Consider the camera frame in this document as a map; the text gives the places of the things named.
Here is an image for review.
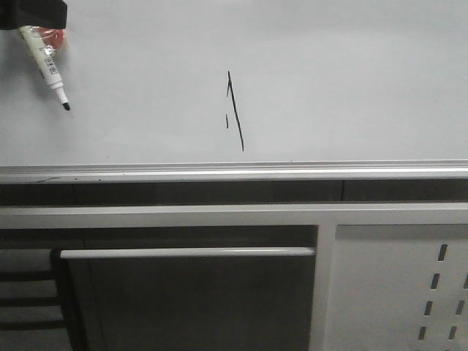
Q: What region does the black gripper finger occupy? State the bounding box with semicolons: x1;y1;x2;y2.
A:
1;0;67;31

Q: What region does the white whiteboard marker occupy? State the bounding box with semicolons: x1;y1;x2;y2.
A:
19;26;70;111

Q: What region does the red round magnet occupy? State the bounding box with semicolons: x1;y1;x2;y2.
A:
37;27;66;56

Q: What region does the dark grey panel white-edged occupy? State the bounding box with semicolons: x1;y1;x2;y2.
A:
60;246;315;350

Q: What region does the white perforated metal panel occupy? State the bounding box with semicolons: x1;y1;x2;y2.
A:
326;224;467;350

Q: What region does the white whiteboard with aluminium frame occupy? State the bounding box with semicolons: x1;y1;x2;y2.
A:
1;1;467;184

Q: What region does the white metal stand frame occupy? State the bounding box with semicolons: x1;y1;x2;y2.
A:
1;203;467;350

